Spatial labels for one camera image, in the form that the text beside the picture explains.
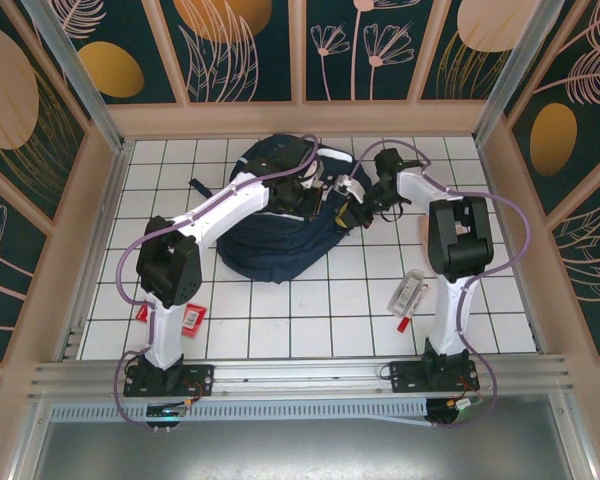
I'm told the grey metal sheet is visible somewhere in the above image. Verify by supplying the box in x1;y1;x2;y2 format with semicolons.
32;394;596;480

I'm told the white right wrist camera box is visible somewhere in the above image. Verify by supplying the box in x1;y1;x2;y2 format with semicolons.
333;174;367;202

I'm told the grey slotted cable duct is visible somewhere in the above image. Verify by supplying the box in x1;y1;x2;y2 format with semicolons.
49;397;431;429

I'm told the red book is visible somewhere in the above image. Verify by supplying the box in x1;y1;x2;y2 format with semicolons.
135;302;207;340

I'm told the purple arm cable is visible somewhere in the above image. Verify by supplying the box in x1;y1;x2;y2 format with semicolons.
349;139;531;431
114;132;321;434

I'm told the aluminium frame post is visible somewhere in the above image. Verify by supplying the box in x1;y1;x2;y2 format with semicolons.
22;0;131;151
472;0;564;146

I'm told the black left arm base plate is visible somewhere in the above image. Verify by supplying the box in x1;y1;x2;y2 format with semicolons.
123;363;216;399

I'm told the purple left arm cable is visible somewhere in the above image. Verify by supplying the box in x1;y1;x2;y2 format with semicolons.
114;132;321;434

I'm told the aluminium mounting rail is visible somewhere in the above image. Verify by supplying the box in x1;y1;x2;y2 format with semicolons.
27;354;576;401

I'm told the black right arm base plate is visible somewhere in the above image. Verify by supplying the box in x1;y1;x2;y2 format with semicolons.
388;360;481;395

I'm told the aluminium side rail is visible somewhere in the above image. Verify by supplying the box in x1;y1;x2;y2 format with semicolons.
54;139;136;362
472;134;549;354

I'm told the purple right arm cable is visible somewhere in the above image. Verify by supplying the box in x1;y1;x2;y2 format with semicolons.
349;139;531;431

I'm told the navy blue backpack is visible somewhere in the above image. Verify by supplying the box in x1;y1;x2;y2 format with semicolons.
188;132;414;285

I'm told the grey rectangular packet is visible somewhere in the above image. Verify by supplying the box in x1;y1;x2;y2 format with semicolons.
387;268;426;317

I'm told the red marker pen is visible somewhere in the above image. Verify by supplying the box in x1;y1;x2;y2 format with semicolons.
395;280;430;333

